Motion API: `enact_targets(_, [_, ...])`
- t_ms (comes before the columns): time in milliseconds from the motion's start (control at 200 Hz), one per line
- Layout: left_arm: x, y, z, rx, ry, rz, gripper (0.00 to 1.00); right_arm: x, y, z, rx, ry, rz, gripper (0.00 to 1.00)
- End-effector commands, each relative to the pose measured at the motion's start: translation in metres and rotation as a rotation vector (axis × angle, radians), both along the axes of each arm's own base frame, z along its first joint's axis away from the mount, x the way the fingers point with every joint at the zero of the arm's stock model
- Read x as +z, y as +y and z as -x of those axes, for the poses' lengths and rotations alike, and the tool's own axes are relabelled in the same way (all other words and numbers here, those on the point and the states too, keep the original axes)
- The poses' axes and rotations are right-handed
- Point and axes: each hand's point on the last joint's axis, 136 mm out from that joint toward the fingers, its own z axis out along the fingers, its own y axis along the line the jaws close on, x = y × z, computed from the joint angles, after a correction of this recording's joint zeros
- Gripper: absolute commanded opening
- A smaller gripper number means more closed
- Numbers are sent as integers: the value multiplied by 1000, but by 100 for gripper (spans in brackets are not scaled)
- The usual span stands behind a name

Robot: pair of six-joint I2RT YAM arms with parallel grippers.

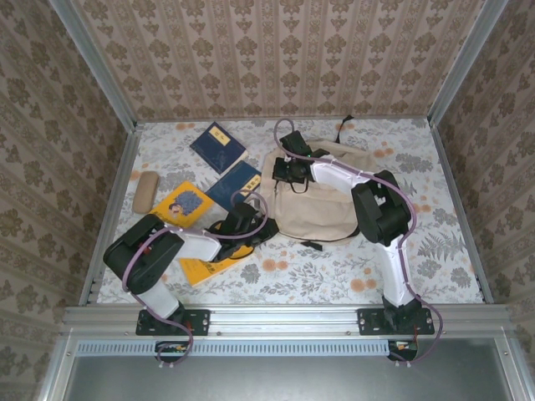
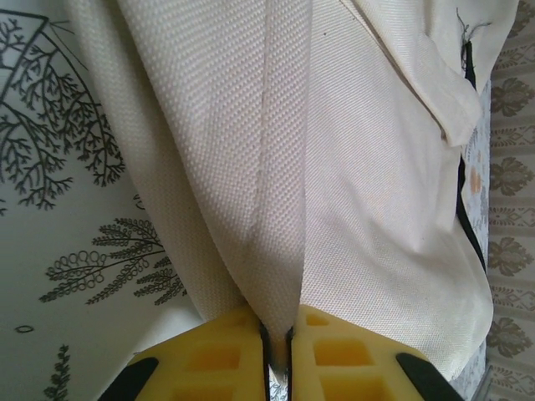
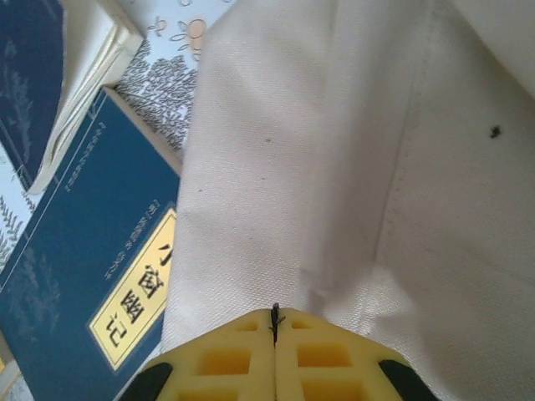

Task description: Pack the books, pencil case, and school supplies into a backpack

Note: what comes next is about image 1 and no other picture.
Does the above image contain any thin navy book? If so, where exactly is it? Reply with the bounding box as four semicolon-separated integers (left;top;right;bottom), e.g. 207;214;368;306
205;160;263;210

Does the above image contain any thick navy book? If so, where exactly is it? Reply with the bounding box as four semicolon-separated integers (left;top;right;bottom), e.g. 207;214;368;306
190;120;248;176

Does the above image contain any aluminium back rail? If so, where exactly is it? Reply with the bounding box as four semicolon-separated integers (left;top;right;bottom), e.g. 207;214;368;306
135;115;432;125

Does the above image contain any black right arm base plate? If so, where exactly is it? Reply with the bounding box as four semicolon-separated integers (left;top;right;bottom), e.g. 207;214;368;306
357;307;436;337

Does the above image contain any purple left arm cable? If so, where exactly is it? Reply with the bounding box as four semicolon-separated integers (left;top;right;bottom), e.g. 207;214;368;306
120;190;269;371

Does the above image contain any aluminium left side rail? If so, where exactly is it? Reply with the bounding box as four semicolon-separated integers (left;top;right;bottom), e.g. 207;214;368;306
78;124;144;306

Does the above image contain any grey slotted cable duct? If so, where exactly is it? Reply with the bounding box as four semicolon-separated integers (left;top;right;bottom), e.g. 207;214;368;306
76;338;390;358

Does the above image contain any aluminium right corner post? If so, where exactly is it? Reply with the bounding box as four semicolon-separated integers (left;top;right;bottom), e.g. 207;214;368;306
428;0;509;126

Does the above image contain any aluminium corner post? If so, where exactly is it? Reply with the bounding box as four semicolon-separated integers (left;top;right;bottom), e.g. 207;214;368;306
428;0;509;126
48;0;139;130

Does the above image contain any yellow book boy figure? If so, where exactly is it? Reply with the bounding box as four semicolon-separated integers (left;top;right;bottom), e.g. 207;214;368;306
178;245;256;287

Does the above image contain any beige fabric backpack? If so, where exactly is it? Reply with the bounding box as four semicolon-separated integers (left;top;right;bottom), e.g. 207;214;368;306
259;114;380;251

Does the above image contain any aluminium front frame rail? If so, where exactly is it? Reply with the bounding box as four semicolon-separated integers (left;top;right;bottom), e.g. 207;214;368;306
61;303;514;336

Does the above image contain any grey metal panel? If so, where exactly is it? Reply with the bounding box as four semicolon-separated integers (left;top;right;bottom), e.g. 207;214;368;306
64;354;514;401

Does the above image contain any aluminium left corner post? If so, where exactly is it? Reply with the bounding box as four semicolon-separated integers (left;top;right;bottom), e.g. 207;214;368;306
48;0;139;130

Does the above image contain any aluminium right side rail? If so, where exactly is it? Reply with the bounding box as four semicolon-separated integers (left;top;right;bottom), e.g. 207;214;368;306
430;123;497;305

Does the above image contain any beige pencil case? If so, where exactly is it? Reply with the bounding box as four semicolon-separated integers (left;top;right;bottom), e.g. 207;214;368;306
132;170;160;214

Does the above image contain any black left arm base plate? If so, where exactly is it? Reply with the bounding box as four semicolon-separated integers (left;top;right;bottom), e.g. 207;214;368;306
135;308;211;337

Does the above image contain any yellow book blue-haired figure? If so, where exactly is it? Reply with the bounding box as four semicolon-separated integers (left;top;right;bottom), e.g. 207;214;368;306
148;180;217;230

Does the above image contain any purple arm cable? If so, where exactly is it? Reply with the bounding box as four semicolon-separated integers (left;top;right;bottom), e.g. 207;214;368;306
120;190;269;371
273;119;444;369

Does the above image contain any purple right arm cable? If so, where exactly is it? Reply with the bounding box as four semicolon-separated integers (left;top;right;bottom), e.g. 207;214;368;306
273;119;444;369

